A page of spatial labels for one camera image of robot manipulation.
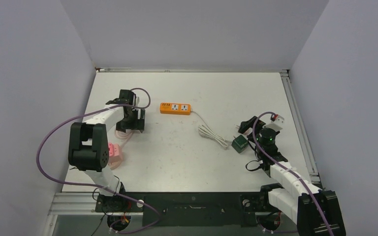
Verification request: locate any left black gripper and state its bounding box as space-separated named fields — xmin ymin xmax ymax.
xmin=117 ymin=108 xmax=143 ymax=133

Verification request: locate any green cube socket adapter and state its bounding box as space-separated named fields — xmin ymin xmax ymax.
xmin=231 ymin=135 xmax=249 ymax=154

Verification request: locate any pink round socket base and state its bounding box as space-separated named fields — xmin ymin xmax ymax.
xmin=108 ymin=143 xmax=124 ymax=170

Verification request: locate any orange power strip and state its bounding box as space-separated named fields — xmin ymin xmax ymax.
xmin=159 ymin=102 xmax=191 ymax=115

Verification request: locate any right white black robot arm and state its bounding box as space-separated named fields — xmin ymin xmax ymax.
xmin=231 ymin=113 xmax=347 ymax=236

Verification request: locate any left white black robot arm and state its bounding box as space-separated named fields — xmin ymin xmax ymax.
xmin=68 ymin=88 xmax=147 ymax=211

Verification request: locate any pink coiled cable with plug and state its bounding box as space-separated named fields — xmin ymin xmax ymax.
xmin=114 ymin=129 xmax=134 ymax=149

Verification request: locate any white power strip cable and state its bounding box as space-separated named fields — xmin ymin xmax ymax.
xmin=190 ymin=111 xmax=233 ymax=150

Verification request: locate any aluminium frame rail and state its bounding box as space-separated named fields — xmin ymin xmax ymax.
xmin=280 ymin=70 xmax=321 ymax=184

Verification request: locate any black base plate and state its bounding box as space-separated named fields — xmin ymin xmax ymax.
xmin=94 ymin=192 xmax=281 ymax=231

